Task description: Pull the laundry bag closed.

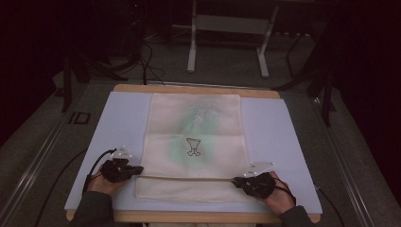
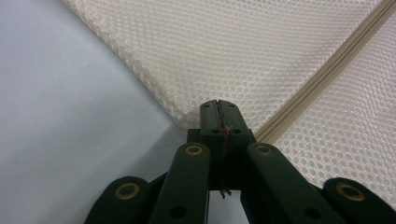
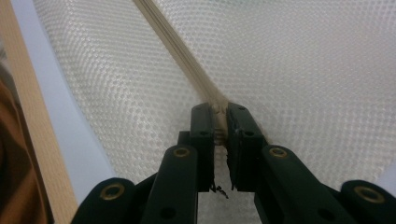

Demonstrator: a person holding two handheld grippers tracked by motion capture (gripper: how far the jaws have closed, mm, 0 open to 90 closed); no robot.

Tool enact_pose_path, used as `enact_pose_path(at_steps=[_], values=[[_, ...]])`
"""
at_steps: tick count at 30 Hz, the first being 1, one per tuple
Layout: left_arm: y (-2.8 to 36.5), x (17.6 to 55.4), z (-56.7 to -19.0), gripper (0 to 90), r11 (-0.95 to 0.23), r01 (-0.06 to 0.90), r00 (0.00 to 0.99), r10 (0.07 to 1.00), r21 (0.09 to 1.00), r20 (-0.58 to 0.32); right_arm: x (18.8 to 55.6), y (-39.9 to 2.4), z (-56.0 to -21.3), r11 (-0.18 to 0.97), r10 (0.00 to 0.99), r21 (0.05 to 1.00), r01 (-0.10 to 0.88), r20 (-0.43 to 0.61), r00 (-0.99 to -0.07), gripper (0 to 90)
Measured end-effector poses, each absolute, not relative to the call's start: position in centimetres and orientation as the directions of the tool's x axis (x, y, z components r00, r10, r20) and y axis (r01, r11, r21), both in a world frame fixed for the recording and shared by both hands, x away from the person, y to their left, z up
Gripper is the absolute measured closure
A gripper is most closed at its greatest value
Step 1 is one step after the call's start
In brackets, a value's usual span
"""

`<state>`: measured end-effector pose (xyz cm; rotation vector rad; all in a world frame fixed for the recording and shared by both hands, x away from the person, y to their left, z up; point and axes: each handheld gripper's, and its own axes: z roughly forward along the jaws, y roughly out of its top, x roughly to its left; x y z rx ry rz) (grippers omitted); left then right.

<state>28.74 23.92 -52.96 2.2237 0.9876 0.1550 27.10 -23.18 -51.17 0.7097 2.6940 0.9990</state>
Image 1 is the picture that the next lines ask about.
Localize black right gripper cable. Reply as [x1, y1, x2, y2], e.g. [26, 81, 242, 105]
[273, 177, 347, 227]

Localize white mesh zipper bag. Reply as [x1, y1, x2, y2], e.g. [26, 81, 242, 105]
[134, 93, 256, 203]

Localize green garment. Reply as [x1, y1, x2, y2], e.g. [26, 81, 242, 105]
[166, 100, 219, 168]

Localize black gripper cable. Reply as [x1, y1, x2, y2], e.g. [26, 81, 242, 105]
[273, 177, 347, 227]
[32, 148, 117, 227]

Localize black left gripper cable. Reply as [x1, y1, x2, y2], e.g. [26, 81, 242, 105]
[32, 148, 117, 227]

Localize person's left hand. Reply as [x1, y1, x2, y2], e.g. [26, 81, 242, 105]
[85, 171, 131, 197]

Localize metal floor rail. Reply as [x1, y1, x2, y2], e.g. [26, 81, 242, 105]
[0, 91, 75, 227]
[310, 96, 376, 227]
[145, 80, 253, 91]

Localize white metal stand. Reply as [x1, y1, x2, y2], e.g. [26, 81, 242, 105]
[172, 0, 280, 79]

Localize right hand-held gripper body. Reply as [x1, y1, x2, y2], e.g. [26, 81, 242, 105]
[242, 161, 277, 200]

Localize black floor bracket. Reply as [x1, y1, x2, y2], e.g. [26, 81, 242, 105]
[68, 111, 92, 125]

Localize pale blue board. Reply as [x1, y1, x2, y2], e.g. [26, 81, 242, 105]
[64, 91, 323, 216]

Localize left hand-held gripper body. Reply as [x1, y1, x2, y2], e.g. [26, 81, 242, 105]
[99, 145, 135, 184]

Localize wooden table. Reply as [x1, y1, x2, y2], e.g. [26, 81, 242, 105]
[65, 83, 322, 224]

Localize person's right hand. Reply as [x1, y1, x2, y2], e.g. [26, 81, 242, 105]
[261, 170, 297, 216]

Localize black stand legs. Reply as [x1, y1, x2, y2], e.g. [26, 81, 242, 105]
[61, 46, 141, 114]
[271, 31, 338, 128]

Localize black floor cables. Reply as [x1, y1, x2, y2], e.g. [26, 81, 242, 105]
[137, 39, 166, 87]

